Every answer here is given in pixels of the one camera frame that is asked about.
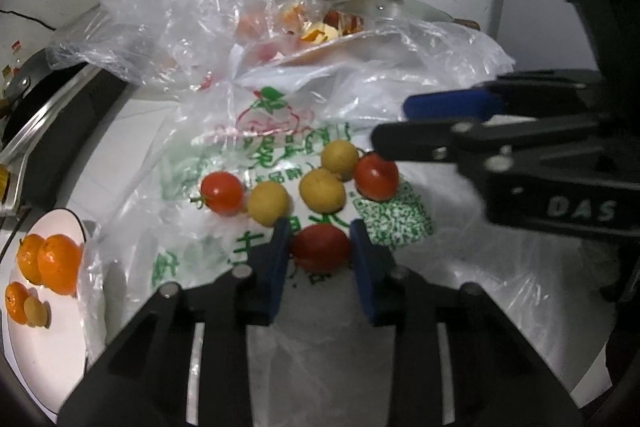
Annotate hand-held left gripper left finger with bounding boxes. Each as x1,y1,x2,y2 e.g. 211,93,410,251
57,217,292,427

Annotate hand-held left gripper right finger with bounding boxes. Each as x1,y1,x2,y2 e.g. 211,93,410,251
349,219,583,427

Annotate white plate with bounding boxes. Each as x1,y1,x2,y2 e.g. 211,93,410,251
2,208,108,410

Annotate green printed plastic bag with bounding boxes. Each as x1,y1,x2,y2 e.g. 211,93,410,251
80,14,621,408

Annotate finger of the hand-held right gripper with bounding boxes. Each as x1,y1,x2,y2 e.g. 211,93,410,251
402,69,606,122
370,112,601,166

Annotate grey wok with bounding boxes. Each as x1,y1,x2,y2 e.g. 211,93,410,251
0,48,88,122

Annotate steel induction cooker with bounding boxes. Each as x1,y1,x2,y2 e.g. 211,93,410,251
0,62,133,215

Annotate glass pot lid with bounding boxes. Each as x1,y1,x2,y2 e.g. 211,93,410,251
325,0,481,32

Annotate black induction cooker cable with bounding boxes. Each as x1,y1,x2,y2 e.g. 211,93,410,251
0,8,57,31

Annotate small mandarin orange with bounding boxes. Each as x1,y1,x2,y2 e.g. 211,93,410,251
5,282,31,325

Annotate orange peel scraps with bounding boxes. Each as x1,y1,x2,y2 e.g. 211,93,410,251
280,0,363,45

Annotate tan longan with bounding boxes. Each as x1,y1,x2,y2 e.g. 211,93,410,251
24,296,51,328
299,168,347,214
320,139,360,182
246,181,291,228

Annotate red cherry tomato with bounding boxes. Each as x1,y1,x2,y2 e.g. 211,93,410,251
354,153,400,202
291,223,351,273
200,172,246,215

